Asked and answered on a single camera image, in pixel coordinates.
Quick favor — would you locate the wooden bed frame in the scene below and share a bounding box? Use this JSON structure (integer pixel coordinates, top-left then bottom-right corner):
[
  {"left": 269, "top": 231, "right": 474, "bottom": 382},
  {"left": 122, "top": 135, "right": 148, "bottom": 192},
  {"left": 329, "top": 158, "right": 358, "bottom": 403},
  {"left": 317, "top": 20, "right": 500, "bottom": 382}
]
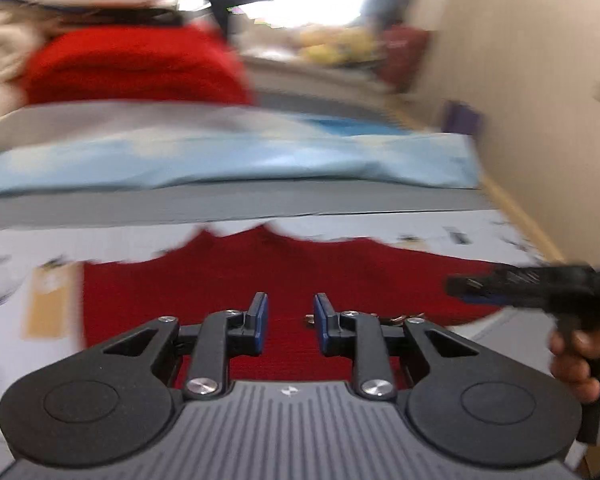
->
[{"left": 480, "top": 174, "right": 566, "bottom": 263}]

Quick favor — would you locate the grey printed bed sheet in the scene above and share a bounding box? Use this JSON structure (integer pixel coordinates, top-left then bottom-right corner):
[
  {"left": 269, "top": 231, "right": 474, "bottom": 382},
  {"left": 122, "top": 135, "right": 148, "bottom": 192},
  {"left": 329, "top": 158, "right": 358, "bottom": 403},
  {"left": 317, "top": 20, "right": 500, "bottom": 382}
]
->
[{"left": 0, "top": 181, "right": 539, "bottom": 470}]

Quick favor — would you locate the person right hand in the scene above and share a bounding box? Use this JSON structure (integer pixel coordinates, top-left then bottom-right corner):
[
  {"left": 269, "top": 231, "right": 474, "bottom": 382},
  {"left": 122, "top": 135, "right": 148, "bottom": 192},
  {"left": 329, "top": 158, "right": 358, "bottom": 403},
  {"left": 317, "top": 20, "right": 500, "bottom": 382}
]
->
[{"left": 548, "top": 327, "right": 600, "bottom": 404}]

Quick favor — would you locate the dark red cushion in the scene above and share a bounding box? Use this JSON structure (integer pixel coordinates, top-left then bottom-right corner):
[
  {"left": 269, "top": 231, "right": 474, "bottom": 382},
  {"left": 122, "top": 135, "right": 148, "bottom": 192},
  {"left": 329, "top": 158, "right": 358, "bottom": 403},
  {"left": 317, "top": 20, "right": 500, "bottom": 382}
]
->
[{"left": 377, "top": 25, "right": 431, "bottom": 93}]

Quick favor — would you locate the beige folded blanket stack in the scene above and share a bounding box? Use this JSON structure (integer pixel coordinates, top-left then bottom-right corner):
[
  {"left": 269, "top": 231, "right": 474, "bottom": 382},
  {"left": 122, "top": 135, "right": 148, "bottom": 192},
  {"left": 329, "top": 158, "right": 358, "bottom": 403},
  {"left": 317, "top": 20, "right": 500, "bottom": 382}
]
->
[{"left": 0, "top": 10, "right": 45, "bottom": 117}]

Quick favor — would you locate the light blue patterned quilt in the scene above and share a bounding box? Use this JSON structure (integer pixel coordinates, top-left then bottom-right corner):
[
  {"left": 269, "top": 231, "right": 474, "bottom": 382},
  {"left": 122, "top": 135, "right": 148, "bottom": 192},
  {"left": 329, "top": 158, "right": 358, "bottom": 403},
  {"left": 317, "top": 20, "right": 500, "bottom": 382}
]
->
[{"left": 0, "top": 101, "right": 480, "bottom": 195}]

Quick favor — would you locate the dark red knit sweater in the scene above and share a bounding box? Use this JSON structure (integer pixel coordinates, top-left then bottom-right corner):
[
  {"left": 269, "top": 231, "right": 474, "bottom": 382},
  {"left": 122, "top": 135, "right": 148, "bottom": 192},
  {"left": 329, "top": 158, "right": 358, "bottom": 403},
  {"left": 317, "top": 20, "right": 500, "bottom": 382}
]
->
[{"left": 82, "top": 226, "right": 496, "bottom": 382}]

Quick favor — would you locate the yellow plush toy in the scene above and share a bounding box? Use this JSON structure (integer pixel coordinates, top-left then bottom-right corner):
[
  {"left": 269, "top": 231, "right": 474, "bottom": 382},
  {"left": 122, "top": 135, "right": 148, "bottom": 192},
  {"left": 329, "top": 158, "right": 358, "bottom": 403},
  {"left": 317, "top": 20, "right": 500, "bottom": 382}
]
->
[{"left": 296, "top": 26, "right": 380, "bottom": 67}]

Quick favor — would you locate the purple paper bag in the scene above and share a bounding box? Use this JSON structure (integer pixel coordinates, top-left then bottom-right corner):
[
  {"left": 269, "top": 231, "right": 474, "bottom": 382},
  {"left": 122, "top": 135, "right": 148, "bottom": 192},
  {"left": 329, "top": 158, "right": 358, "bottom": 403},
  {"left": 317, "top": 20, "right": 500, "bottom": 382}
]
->
[{"left": 441, "top": 101, "right": 483, "bottom": 138}]

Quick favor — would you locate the bright red folded blanket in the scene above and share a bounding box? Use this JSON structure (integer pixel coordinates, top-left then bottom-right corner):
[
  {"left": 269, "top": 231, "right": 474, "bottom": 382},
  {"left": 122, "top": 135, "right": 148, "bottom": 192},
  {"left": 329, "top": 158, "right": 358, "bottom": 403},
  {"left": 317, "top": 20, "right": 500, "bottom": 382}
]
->
[{"left": 21, "top": 25, "right": 253, "bottom": 105}]

